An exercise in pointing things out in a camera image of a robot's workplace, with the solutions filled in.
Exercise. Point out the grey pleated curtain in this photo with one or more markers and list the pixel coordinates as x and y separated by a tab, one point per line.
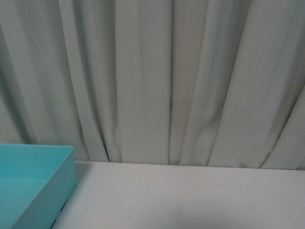
217	83

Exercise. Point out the turquoise plastic storage box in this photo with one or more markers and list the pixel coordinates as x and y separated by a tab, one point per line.
35	183

